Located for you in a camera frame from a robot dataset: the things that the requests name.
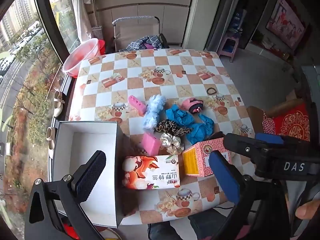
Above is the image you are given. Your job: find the red embroidered cushion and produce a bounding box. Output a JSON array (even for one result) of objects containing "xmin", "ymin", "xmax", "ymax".
[{"xmin": 272, "ymin": 102, "xmax": 310, "ymax": 142}]

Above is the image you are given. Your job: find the white cardboard box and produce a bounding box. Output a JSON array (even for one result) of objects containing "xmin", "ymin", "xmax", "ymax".
[{"xmin": 49, "ymin": 121, "xmax": 124, "ymax": 229}]

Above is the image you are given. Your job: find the red checkered cloth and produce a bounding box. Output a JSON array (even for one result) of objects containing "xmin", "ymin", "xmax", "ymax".
[{"xmin": 262, "ymin": 111, "xmax": 277, "ymax": 135}]

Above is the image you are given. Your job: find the white cabinet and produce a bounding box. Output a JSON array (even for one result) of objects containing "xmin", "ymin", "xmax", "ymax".
[{"xmin": 94, "ymin": 0, "xmax": 195, "ymax": 45}]

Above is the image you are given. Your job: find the checkered printed tablecloth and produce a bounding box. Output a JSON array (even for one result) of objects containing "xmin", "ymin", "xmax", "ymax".
[{"xmin": 67, "ymin": 49, "xmax": 255, "ymax": 224}]

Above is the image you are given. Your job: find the dark plaid cloth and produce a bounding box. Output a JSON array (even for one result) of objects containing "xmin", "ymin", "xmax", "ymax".
[{"xmin": 125, "ymin": 35, "xmax": 163, "ymax": 51}]

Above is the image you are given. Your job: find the person's right hand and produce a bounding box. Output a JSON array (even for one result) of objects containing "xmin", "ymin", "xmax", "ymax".
[{"xmin": 295, "ymin": 201, "xmax": 320, "ymax": 221}]

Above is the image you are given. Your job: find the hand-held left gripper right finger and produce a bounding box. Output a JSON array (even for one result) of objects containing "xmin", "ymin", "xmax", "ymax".
[{"xmin": 209, "ymin": 151, "xmax": 292, "ymax": 240}]

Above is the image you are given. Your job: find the wall poster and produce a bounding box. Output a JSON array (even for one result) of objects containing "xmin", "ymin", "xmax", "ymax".
[{"xmin": 265, "ymin": 0, "xmax": 307, "ymax": 50}]

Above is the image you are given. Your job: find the pink hair clip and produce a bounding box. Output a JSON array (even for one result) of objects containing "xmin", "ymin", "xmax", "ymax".
[{"xmin": 128, "ymin": 95, "xmax": 147, "ymax": 117}]

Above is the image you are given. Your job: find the brown wooden chair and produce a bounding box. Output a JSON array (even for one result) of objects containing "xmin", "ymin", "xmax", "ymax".
[{"xmin": 246, "ymin": 90, "xmax": 310, "ymax": 140}]

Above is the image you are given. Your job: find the orange floral tissue pack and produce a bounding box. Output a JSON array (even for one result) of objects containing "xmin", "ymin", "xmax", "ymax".
[{"xmin": 122, "ymin": 154, "xmax": 181, "ymax": 190}]

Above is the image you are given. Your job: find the pink and black knit hat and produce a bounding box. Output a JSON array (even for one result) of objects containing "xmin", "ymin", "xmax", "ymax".
[{"xmin": 180, "ymin": 97, "xmax": 204, "ymax": 115}]

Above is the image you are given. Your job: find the red plastic basin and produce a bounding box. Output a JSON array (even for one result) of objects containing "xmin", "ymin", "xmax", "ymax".
[{"xmin": 96, "ymin": 39, "xmax": 106, "ymax": 55}]

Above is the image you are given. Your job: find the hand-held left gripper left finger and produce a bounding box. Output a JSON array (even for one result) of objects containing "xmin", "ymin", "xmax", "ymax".
[{"xmin": 24, "ymin": 150, "xmax": 107, "ymax": 240}]

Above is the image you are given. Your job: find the blue cloth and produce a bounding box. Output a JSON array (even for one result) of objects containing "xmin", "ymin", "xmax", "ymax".
[
  {"xmin": 186, "ymin": 114, "xmax": 215, "ymax": 145},
  {"xmin": 165, "ymin": 104, "xmax": 192, "ymax": 128}
]

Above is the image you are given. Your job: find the leopard print scrunchie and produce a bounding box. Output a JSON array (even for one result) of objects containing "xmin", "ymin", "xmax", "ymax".
[{"xmin": 154, "ymin": 120, "xmax": 193, "ymax": 137}]

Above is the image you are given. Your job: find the pink box with yellow side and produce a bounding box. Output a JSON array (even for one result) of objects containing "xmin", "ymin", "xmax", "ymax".
[{"xmin": 182, "ymin": 137, "xmax": 232, "ymax": 178}]

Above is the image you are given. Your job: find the light blue fluffy scrunchie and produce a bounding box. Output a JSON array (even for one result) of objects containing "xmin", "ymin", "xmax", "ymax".
[{"xmin": 142, "ymin": 94, "xmax": 167, "ymax": 130}]

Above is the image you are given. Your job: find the black cable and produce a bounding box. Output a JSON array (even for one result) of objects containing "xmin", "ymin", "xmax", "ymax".
[{"xmin": 214, "ymin": 205, "xmax": 258, "ymax": 214}]

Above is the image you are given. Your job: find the purple plastic stool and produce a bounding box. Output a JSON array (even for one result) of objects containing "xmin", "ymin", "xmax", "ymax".
[{"xmin": 217, "ymin": 36, "xmax": 239, "ymax": 63}]

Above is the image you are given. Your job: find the metal folding chair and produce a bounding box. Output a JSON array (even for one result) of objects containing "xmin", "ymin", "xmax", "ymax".
[{"xmin": 112, "ymin": 16, "xmax": 162, "ymax": 53}]

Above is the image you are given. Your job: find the cream polka dot scrunchie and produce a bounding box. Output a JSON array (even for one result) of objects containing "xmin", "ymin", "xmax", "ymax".
[{"xmin": 159, "ymin": 132, "xmax": 185, "ymax": 155}]

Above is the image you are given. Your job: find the red plastic stool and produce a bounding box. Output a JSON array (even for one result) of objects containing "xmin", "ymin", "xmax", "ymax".
[{"xmin": 61, "ymin": 220, "xmax": 78, "ymax": 240}]

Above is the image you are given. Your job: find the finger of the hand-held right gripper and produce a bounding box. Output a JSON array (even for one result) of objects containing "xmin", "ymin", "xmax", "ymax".
[
  {"xmin": 254, "ymin": 132, "xmax": 313, "ymax": 147},
  {"xmin": 222, "ymin": 132, "xmax": 264, "ymax": 165}
]

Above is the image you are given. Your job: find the white curtain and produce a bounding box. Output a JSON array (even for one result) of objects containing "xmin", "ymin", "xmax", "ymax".
[{"xmin": 69, "ymin": 0, "xmax": 97, "ymax": 43}]

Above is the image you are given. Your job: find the pink plastic basin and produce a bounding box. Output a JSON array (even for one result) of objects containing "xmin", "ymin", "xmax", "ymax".
[{"xmin": 62, "ymin": 39, "xmax": 99, "ymax": 77}]

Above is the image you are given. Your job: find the square pink sponge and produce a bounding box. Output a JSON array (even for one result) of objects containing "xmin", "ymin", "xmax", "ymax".
[{"xmin": 142, "ymin": 132, "xmax": 162, "ymax": 156}]

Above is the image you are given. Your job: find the white shoe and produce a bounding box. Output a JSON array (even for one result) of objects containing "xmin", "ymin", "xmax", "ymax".
[
  {"xmin": 53, "ymin": 89, "xmax": 65, "ymax": 117},
  {"xmin": 46, "ymin": 127, "xmax": 58, "ymax": 159}
]

